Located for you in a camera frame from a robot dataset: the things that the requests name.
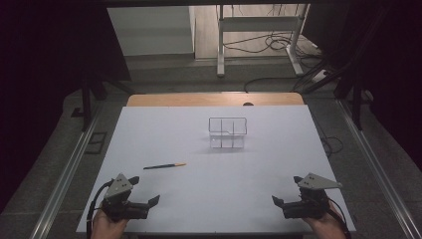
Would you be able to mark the dark pen with yellow end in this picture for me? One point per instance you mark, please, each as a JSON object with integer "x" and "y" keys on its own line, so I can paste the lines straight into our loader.
{"x": 162, "y": 166}

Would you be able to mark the white power strip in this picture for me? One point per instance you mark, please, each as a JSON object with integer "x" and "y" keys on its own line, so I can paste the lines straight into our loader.
{"x": 320, "y": 76}

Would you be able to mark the aluminium floor rail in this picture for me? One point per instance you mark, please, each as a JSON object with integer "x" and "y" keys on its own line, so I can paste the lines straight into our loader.
{"x": 66, "y": 172}
{"x": 375, "y": 166}

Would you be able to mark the white desk frame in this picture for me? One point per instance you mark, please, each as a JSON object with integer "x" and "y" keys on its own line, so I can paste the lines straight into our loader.
{"x": 258, "y": 24}

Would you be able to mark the black metal stand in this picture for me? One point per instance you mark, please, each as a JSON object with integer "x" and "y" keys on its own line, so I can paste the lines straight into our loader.
{"x": 356, "y": 99}
{"x": 87, "y": 103}

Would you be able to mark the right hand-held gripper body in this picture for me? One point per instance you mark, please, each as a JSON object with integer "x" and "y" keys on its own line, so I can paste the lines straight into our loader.
{"x": 313, "y": 199}

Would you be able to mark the person's right hand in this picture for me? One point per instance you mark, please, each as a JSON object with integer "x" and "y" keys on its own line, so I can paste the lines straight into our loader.
{"x": 326, "y": 229}

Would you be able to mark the dark floor plate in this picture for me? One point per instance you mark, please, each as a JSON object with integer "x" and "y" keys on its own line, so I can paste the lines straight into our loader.
{"x": 96, "y": 142}

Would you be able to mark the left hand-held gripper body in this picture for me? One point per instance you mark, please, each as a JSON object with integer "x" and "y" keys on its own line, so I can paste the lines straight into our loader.
{"x": 117, "y": 191}

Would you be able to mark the clear acrylic organizer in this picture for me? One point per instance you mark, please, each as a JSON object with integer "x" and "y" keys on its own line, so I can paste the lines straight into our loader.
{"x": 228, "y": 141}

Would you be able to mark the person's left hand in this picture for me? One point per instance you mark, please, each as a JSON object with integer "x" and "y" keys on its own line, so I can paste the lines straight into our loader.
{"x": 106, "y": 229}

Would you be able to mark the white cabinet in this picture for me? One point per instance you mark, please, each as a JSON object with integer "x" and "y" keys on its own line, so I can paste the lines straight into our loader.
{"x": 152, "y": 30}

